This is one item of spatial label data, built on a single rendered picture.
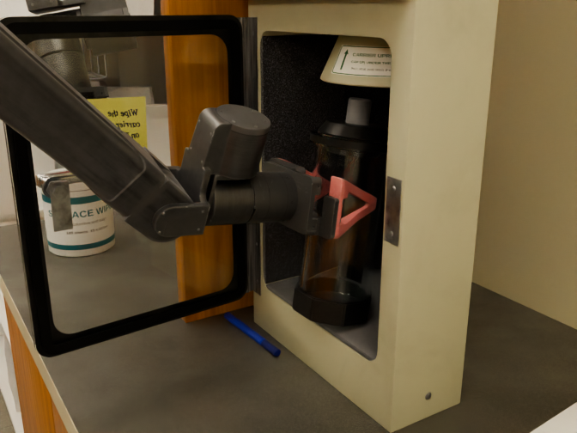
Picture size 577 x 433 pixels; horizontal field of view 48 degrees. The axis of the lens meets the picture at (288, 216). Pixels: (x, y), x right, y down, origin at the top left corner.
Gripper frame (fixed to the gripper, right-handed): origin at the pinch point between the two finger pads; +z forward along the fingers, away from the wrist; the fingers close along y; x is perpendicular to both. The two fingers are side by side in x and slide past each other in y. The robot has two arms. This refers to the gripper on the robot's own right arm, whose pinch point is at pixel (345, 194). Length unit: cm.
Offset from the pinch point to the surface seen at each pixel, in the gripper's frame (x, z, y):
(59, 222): 5.5, -30.6, 13.3
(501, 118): -9.7, 38.6, 9.0
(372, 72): -14.9, -2.8, -5.1
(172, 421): 26.9, -20.4, 1.5
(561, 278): 13.2, 41.3, -5.6
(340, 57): -16.2, -3.6, -0.2
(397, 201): -2.6, -4.6, -13.6
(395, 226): 0.1, -4.2, -13.5
